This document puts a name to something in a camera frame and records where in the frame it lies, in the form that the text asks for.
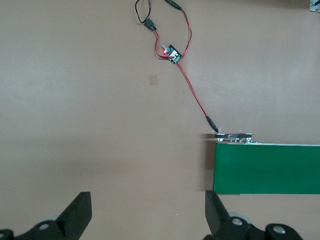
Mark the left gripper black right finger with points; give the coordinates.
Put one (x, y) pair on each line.
(220, 225)

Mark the small speed controller board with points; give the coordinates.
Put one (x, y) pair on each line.
(171, 53)

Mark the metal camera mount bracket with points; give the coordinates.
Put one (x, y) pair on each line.
(315, 5)

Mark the green conveyor belt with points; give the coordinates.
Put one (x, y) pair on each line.
(262, 167)

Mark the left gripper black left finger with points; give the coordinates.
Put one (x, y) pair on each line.
(72, 220)

